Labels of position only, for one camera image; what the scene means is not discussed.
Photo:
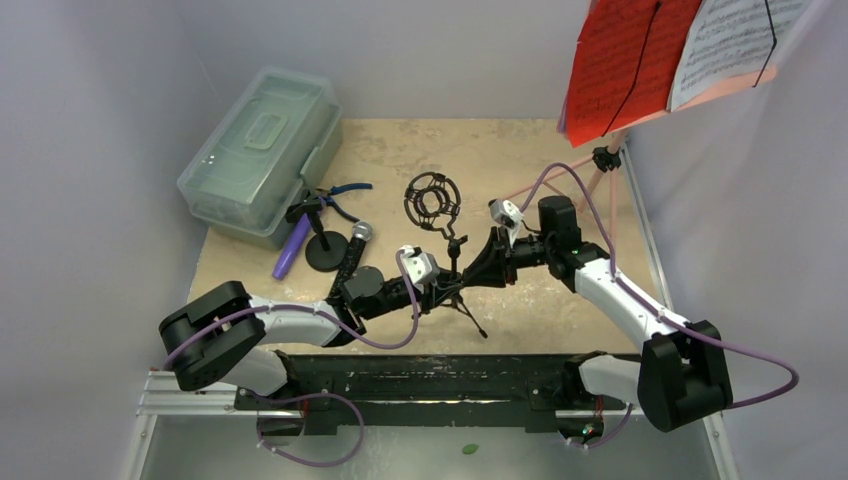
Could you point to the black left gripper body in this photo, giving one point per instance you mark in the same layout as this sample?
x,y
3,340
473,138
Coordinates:
x,y
427,299

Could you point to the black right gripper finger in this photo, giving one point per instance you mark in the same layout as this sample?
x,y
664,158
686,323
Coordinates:
x,y
489,275
494,251

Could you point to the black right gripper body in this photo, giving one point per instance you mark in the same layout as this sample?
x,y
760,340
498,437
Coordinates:
x,y
501,257

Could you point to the black tripod mic stand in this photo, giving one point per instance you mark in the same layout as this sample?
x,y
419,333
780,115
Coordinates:
x,y
432,202

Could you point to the black silver condenser microphone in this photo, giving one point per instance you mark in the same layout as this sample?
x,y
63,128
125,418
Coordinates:
x,y
362,233

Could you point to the black round-base mic stand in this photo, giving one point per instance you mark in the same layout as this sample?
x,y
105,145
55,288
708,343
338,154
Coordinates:
x,y
325,251

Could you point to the purple toy microphone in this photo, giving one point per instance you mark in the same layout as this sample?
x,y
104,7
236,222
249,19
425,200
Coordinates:
x,y
292,248

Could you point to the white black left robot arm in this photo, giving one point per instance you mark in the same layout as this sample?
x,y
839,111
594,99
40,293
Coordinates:
x,y
218,337

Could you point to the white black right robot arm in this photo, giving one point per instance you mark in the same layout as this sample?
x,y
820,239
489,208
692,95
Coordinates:
x,y
681,375

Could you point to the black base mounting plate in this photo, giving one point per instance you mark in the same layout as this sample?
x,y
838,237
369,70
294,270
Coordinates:
x,y
526,391

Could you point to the pink music stand tripod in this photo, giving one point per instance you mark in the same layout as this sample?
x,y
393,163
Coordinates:
x,y
606,161

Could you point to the clear green plastic storage box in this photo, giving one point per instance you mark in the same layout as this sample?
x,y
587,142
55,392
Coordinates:
x,y
277,140

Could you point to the red sheet music page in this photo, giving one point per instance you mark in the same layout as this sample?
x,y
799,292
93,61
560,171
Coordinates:
x,y
626,57

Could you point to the white sheet music page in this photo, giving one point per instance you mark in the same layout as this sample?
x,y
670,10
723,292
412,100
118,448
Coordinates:
x,y
730,38

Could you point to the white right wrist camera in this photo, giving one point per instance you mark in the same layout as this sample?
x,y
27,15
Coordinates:
x,y
505,213

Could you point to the blue-handled pliers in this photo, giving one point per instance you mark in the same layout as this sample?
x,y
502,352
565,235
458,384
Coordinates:
x,y
331,194

